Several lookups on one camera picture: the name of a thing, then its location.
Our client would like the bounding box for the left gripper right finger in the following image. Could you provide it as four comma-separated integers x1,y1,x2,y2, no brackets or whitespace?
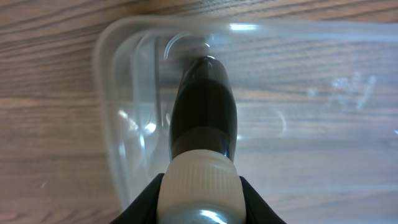
239,176,286,224

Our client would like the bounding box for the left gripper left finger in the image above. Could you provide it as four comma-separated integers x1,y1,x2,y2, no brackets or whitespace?
110,173,164,224

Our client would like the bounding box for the black bottle white cap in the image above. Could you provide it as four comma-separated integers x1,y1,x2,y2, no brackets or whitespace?
157,56,246,223

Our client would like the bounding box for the clear plastic container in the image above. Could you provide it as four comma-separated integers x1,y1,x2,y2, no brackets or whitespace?
93,16,397,208

